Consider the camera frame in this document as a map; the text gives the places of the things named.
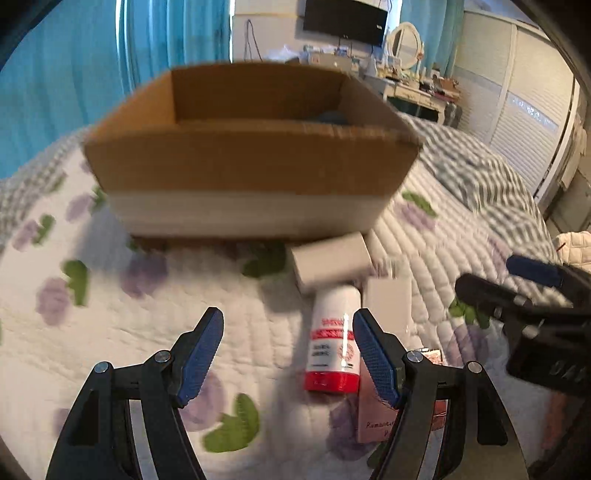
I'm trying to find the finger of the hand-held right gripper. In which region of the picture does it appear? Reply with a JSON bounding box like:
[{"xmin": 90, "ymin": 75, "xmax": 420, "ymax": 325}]
[
  {"xmin": 455, "ymin": 273, "xmax": 575, "ymax": 330},
  {"xmin": 505, "ymin": 254, "xmax": 591, "ymax": 301}
]

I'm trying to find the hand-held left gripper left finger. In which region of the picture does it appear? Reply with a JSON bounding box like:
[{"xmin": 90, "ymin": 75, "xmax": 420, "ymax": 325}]
[{"xmin": 45, "ymin": 307, "xmax": 225, "ymax": 480}]

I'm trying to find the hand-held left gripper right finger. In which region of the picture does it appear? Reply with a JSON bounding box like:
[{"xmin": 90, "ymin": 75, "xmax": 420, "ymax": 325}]
[{"xmin": 352, "ymin": 308, "xmax": 527, "ymax": 480}]

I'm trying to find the white bottle with red cap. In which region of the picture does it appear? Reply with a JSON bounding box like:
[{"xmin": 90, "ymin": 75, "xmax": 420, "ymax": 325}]
[{"xmin": 303, "ymin": 284, "xmax": 362, "ymax": 395}]

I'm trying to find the pink box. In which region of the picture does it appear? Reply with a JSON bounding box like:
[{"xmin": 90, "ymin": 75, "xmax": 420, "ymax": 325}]
[{"xmin": 356, "ymin": 348, "xmax": 451, "ymax": 446}]

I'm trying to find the white box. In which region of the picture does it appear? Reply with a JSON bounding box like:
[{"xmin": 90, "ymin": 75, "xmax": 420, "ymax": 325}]
[{"xmin": 361, "ymin": 272, "xmax": 414, "ymax": 335}]

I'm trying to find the small grey box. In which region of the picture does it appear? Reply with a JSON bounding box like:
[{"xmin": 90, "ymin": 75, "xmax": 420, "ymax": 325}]
[{"xmin": 290, "ymin": 232, "xmax": 374, "ymax": 294}]

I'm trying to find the cardboard box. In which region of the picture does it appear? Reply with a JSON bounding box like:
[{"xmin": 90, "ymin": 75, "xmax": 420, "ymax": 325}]
[{"xmin": 83, "ymin": 62, "xmax": 423, "ymax": 241}]

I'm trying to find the small red patterned box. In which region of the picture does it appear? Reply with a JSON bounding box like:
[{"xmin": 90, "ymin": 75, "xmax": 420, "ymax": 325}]
[{"xmin": 410, "ymin": 347, "xmax": 445, "ymax": 365}]

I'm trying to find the floral quilted bedspread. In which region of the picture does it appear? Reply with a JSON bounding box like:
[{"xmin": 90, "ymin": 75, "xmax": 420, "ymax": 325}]
[{"xmin": 0, "ymin": 129, "xmax": 561, "ymax": 480}]

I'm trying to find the grey checkered blanket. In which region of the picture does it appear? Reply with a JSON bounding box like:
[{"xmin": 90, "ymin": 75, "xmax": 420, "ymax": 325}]
[{"xmin": 397, "ymin": 111, "xmax": 559, "ymax": 266}]

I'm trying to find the white wardrobe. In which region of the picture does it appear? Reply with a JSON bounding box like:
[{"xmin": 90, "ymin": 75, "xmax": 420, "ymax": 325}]
[{"xmin": 450, "ymin": 9, "xmax": 583, "ymax": 199}]

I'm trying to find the white dressing table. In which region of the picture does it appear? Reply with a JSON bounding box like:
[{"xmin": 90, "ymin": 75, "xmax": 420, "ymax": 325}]
[{"xmin": 360, "ymin": 55, "xmax": 462, "ymax": 127}]

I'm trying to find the white oval mirror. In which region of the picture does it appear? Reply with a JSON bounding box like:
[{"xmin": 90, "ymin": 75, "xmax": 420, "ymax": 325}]
[{"xmin": 385, "ymin": 21, "xmax": 424, "ymax": 73}]

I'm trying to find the blue curtain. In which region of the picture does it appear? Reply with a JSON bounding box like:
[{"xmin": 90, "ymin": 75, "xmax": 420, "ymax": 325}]
[{"xmin": 0, "ymin": 0, "xmax": 232, "ymax": 183}]

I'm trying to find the black wall television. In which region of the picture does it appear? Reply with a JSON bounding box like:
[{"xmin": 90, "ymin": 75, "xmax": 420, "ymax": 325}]
[{"xmin": 302, "ymin": 0, "xmax": 389, "ymax": 48}]

